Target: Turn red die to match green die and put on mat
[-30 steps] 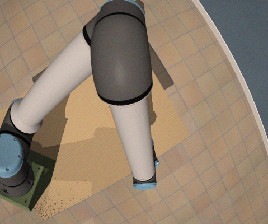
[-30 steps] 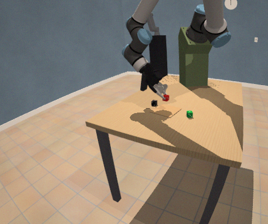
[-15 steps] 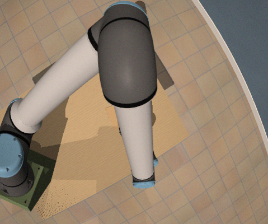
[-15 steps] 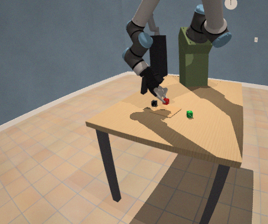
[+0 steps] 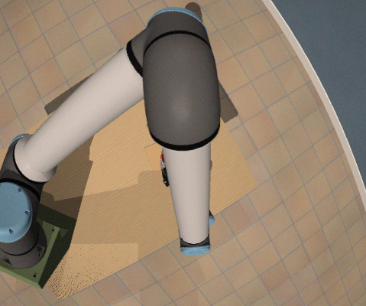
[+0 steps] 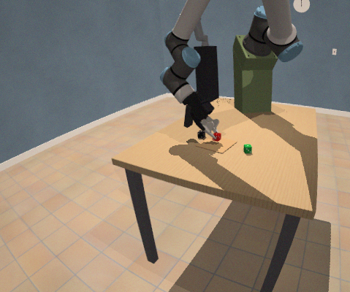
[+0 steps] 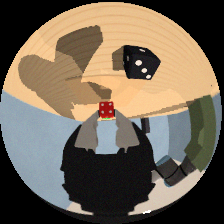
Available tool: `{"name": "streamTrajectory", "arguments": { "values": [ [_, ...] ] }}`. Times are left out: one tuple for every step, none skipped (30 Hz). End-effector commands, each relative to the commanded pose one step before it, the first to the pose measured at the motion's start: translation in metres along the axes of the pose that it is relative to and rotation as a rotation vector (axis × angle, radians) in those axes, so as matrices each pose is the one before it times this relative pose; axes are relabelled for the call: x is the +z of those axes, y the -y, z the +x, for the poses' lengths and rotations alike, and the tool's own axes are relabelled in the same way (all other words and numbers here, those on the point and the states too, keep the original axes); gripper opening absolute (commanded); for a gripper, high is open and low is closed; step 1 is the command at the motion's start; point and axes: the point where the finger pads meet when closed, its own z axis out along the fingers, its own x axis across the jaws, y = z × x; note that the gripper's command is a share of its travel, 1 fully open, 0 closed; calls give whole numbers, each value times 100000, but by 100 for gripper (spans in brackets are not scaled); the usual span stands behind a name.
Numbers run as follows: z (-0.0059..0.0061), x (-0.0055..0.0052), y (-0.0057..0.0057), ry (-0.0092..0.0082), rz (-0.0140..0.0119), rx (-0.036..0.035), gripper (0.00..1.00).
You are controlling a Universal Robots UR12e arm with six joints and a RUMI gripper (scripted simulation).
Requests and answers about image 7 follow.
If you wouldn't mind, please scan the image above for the light orange flat mat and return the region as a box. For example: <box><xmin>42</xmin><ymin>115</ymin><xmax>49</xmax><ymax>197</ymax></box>
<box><xmin>65</xmin><ymin>74</ymin><xmax>148</xmax><ymax>108</ymax></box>

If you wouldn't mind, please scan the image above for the red die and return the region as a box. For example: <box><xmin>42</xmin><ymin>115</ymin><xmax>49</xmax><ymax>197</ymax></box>
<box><xmin>99</xmin><ymin>101</ymin><xmax>114</xmax><ymax>118</ymax></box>

